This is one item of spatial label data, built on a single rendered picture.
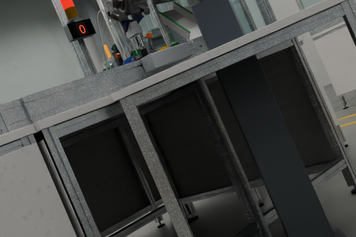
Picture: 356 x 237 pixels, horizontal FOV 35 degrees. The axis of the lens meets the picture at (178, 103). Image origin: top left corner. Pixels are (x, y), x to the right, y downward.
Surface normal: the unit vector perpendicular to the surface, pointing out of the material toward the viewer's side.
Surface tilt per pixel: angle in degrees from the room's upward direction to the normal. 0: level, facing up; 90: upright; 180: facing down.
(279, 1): 90
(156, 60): 90
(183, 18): 45
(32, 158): 90
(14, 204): 90
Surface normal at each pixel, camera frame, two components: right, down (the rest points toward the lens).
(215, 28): -0.05, 0.00
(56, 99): 0.61, -0.28
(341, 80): -0.69, 0.29
